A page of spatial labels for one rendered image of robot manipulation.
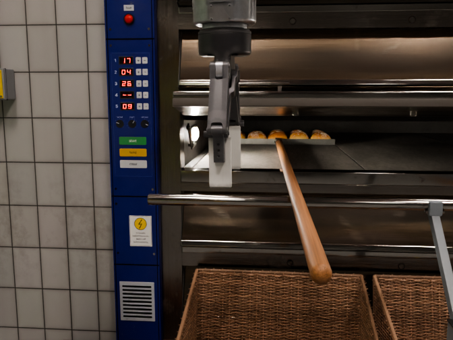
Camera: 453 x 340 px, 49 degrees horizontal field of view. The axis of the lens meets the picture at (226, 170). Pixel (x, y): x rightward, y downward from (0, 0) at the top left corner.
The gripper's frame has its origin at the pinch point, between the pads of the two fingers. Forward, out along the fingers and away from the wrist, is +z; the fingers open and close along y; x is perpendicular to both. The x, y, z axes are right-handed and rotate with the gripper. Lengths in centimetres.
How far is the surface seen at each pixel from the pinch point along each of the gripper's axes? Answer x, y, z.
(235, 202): -4, -50, 18
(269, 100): 4, -74, -7
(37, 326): -79, -84, 73
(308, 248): 12.2, -0.9, 12.2
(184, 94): -21, -74, -9
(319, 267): 13.3, 7.4, 11.9
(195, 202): -14, -50, 18
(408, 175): 47, -89, 18
